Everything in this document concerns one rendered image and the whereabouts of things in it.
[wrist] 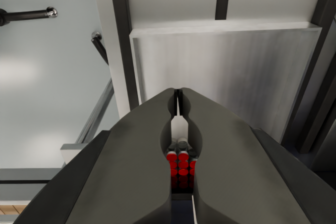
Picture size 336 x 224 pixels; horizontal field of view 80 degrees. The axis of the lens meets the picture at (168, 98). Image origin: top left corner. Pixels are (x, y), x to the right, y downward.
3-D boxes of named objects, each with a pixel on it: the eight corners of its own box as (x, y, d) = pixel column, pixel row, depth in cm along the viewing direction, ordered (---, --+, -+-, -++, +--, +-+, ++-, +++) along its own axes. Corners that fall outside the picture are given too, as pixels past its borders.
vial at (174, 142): (177, 144, 44) (177, 161, 40) (166, 144, 44) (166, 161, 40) (176, 137, 43) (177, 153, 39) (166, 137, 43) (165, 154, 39)
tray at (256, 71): (260, 170, 48) (266, 183, 45) (152, 172, 49) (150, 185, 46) (307, 21, 30) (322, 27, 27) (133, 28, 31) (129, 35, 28)
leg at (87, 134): (128, 75, 125) (83, 191, 60) (114, 76, 125) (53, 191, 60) (126, 62, 120) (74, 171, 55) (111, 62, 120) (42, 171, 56)
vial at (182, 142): (187, 144, 44) (189, 161, 40) (177, 144, 44) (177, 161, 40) (187, 136, 42) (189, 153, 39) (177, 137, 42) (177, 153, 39)
